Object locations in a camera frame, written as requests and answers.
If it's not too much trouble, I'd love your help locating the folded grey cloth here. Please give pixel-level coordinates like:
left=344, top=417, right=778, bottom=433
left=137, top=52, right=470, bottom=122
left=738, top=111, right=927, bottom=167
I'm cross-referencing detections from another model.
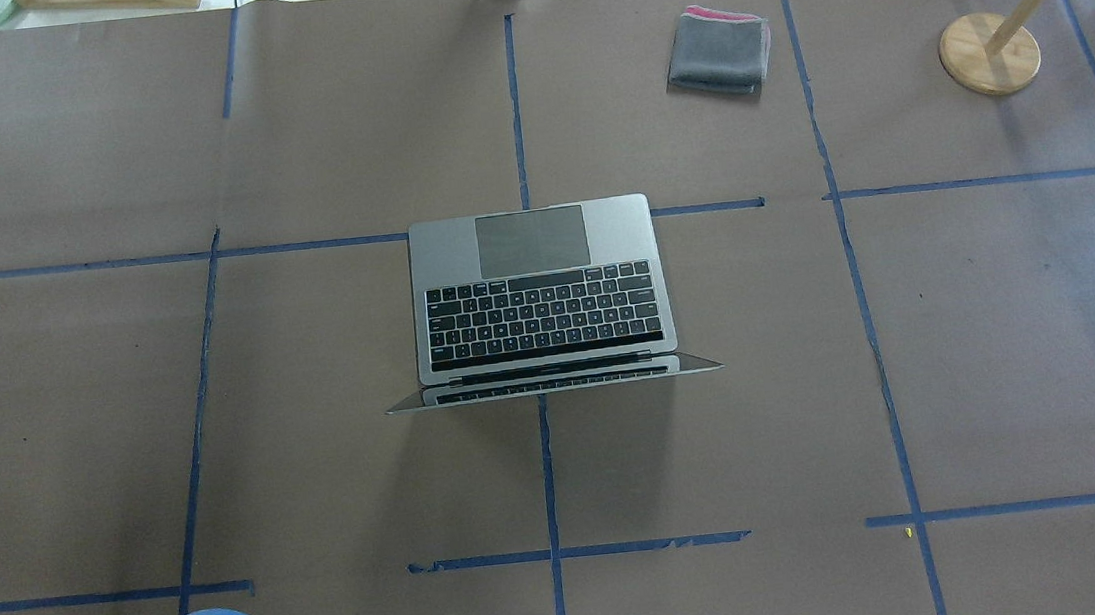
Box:
left=668, top=5, right=771, bottom=95

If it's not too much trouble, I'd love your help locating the grey laptop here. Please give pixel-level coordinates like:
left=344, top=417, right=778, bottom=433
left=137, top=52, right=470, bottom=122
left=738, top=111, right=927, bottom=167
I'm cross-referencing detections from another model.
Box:
left=392, top=193, right=717, bottom=414

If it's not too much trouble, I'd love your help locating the wooden stand with round base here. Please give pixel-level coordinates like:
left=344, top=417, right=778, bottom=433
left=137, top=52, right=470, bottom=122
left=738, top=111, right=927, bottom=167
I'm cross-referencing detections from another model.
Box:
left=937, top=0, right=1042, bottom=96

